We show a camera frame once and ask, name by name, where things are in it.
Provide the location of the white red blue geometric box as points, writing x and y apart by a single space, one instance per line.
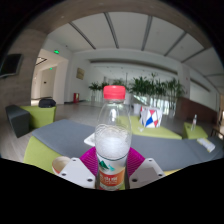
150 117

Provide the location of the large green upholstered block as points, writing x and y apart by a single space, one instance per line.
160 132

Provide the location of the brown wall plaque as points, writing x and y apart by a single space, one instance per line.
80 73

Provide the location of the row of potted green plants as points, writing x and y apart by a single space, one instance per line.
150 88

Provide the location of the red fire extinguisher cabinet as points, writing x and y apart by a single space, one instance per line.
76 97

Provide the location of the dark grey cube ottoman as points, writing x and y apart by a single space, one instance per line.
16 120

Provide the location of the small clear bottle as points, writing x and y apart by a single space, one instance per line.
193 124

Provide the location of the black bag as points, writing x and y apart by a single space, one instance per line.
47 103

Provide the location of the folded white booklet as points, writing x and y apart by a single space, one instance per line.
206 144

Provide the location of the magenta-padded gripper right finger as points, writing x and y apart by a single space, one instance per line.
148 171

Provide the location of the green cube ottoman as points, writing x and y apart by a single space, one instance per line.
41 116

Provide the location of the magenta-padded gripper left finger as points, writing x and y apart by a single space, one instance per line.
76 171

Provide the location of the clear water bottle red cap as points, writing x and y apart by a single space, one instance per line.
112 143

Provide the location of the small green upholstered block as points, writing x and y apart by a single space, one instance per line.
198 132

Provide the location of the black wall screen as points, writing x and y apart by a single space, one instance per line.
10 65

